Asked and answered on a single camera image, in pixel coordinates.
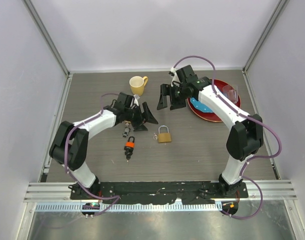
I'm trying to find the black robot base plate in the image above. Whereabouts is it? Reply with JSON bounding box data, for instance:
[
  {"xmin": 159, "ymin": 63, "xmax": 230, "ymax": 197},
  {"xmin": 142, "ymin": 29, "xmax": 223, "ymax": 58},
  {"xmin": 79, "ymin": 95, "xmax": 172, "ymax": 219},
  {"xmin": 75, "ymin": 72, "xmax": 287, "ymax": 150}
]
[{"xmin": 68, "ymin": 181, "xmax": 249, "ymax": 205}]

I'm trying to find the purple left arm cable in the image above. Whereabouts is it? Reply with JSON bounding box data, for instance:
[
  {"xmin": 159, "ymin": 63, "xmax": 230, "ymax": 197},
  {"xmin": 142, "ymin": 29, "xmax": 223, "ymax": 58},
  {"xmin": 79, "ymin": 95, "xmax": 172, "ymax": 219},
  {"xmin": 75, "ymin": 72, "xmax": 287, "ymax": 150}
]
[{"xmin": 64, "ymin": 93, "xmax": 121, "ymax": 216}]

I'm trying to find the blue dotted dish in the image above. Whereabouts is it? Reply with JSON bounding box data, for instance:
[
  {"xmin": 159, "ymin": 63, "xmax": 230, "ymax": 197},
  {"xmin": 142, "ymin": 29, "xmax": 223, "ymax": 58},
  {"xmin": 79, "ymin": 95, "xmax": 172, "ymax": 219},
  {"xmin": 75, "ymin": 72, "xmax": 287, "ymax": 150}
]
[{"xmin": 189, "ymin": 97, "xmax": 213, "ymax": 114}]

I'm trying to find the orange black padlock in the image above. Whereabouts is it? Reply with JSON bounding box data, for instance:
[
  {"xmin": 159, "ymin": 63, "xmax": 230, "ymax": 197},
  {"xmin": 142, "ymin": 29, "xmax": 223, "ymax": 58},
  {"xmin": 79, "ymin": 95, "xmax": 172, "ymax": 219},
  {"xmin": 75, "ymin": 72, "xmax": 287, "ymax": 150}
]
[{"xmin": 124, "ymin": 136, "xmax": 135, "ymax": 152}]

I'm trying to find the large brass padlock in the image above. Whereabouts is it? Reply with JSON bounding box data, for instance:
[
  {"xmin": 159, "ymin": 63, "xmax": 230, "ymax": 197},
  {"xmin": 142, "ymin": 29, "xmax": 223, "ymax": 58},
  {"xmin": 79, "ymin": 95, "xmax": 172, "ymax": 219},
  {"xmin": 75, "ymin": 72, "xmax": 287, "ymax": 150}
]
[{"xmin": 157, "ymin": 125, "xmax": 172, "ymax": 144}]

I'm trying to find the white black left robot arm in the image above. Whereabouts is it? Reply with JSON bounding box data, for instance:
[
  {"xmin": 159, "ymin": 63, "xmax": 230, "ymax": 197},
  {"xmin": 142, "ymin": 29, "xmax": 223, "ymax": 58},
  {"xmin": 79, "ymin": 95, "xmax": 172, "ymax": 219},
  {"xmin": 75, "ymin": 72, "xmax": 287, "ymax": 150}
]
[{"xmin": 49, "ymin": 92, "xmax": 158, "ymax": 200}]

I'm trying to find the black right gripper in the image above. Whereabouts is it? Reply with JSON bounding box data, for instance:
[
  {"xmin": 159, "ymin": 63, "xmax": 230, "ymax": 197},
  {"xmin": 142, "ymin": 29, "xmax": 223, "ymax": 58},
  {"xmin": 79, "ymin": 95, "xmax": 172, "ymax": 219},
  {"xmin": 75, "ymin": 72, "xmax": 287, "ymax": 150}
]
[{"xmin": 157, "ymin": 84, "xmax": 188, "ymax": 111}]

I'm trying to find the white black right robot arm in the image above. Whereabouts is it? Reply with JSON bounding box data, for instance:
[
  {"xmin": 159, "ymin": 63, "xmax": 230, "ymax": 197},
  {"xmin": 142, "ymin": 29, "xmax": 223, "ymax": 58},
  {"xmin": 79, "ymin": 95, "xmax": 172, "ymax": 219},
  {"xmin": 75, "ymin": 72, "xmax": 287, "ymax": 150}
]
[{"xmin": 157, "ymin": 65, "xmax": 263, "ymax": 198}]

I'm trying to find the yellow ceramic mug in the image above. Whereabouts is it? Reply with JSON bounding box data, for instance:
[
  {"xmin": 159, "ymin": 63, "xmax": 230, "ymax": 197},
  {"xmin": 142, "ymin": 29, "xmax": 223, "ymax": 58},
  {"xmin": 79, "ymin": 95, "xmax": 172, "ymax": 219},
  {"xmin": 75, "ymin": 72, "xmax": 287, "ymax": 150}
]
[{"xmin": 129, "ymin": 76, "xmax": 149, "ymax": 96}]

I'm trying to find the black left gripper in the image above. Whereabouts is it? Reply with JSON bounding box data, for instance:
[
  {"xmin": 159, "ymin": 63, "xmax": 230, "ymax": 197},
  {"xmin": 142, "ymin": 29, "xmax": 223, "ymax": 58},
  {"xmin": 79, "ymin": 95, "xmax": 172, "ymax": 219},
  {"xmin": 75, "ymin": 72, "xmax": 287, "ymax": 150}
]
[{"xmin": 124, "ymin": 102, "xmax": 158, "ymax": 132}]

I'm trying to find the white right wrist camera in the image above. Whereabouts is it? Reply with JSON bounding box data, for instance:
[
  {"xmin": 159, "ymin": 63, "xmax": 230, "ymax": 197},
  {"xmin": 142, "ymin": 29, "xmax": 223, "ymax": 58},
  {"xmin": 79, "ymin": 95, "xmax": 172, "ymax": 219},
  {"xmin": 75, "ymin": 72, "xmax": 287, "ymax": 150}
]
[{"xmin": 168, "ymin": 67, "xmax": 181, "ymax": 87}]

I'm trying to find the clear drinking glass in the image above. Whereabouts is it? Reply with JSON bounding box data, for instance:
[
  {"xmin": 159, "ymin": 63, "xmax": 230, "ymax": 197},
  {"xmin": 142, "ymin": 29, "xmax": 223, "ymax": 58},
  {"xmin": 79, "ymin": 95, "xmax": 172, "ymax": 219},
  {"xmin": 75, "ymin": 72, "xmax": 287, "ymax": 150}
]
[{"xmin": 222, "ymin": 84, "xmax": 239, "ymax": 104}]

